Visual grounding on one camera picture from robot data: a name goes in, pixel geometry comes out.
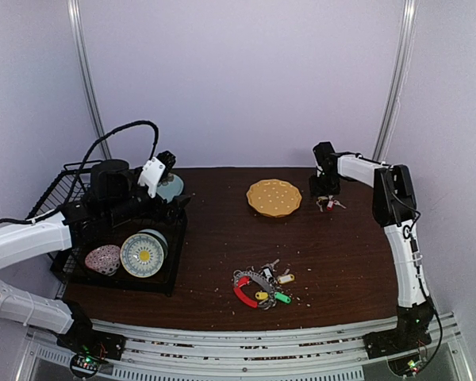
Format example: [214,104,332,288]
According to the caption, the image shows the aluminium frame post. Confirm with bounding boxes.
[373,0,418,162]
[67,0,105,138]

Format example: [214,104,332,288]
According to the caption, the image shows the right aluminium frame post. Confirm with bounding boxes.
[373,0,418,162]

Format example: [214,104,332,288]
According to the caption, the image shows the black wire dish rack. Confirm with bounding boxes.
[29,157,190,296]

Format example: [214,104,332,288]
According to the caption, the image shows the keyring bundle with coloured tags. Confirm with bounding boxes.
[232,267,292,310]

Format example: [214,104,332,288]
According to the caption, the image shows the single silver key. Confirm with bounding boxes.
[263,259,280,269]

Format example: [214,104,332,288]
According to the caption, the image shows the light blue flower plate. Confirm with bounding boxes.
[156,174,184,203]

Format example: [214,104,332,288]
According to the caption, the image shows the yellow dotted plate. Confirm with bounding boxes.
[246,179,302,218]

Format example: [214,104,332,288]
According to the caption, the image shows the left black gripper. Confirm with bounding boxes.
[104,166,190,228]

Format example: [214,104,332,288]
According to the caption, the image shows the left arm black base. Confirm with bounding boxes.
[55,301,126,379]

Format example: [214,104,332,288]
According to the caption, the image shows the keys with red tag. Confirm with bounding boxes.
[316,195,347,212]

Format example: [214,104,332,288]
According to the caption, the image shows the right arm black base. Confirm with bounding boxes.
[363,298,443,378]

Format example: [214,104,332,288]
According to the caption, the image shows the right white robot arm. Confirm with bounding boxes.
[309,141,436,356]

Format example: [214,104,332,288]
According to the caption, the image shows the left aluminium frame post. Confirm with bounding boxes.
[67,0,105,138]

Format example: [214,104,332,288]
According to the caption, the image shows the aluminium slotted front rail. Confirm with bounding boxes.
[23,313,471,381]

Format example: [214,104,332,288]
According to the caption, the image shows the red patterned plate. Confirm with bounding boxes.
[85,244,121,276]

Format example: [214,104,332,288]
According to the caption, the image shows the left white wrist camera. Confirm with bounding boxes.
[137,151,176,198]

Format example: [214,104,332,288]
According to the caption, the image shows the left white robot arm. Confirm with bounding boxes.
[0,157,190,352]

